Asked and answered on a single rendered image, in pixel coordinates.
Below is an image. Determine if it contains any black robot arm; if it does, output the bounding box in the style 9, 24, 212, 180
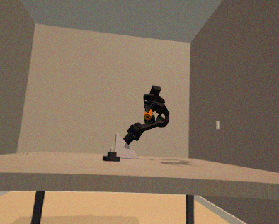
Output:
123, 85, 169, 145

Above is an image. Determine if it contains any orange knob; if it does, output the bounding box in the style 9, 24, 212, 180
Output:
144, 110, 152, 120

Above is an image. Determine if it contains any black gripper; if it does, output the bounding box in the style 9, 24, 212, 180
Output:
143, 94, 155, 124

